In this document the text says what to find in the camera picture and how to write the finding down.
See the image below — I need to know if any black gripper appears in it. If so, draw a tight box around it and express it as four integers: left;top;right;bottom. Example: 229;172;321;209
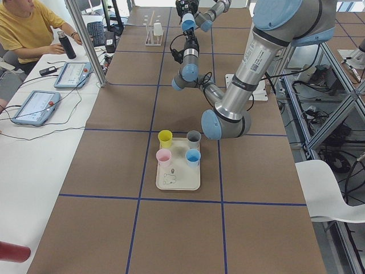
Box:
184;33;199;51
175;0;200;14

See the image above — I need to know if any grey plastic cup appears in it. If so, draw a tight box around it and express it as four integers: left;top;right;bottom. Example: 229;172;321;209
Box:
186;130;201;149

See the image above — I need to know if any pink plastic cup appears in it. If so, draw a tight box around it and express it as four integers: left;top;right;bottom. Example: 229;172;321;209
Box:
156;148;172;167

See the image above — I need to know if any cream plastic tray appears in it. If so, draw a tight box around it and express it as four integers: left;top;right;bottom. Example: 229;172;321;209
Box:
156;138;200;191

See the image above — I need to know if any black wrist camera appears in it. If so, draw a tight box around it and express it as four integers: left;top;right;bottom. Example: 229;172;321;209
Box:
170;49;184;64

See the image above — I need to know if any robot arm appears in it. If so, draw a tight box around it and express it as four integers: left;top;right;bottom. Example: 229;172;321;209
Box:
172;1;336;140
175;0;231;32

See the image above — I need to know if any black keyboard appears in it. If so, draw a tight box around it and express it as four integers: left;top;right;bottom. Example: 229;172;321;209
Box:
87;21;105;47

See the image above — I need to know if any upper teach pendant tablet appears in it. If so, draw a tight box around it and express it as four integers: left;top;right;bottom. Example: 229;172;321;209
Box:
54;62;93;89

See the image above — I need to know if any light blue plastic cup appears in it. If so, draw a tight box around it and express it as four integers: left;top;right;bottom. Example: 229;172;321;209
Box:
181;13;196;32

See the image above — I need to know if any white plastic cup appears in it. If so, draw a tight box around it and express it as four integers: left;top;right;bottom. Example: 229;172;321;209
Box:
153;22;164;37

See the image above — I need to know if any aluminium frame post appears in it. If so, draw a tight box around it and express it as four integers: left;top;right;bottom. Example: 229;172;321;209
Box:
65;0;107;87

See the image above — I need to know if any teach pendant tablet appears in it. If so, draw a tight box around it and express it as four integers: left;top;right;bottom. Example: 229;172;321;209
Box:
54;62;93;89
11;90;61;126

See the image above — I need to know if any person in yellow shirt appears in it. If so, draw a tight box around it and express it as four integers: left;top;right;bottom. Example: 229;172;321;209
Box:
1;1;82;75

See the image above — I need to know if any lower teach pendant tablet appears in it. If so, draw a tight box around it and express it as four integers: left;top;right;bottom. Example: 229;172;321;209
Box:
11;90;61;126

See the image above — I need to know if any white chair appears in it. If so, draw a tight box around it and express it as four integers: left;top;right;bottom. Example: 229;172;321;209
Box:
295;160;364;223

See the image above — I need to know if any white wire cup rack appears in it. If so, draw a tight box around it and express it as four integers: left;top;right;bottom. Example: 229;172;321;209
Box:
143;10;164;46

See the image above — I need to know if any red cylinder bottle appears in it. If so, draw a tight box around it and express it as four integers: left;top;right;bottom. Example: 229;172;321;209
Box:
0;241;31;263

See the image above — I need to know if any yellow plastic cup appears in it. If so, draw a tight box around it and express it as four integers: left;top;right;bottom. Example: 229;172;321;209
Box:
158;130;173;148

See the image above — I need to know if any black water bottle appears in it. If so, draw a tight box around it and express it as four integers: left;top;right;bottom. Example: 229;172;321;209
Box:
57;31;76;59

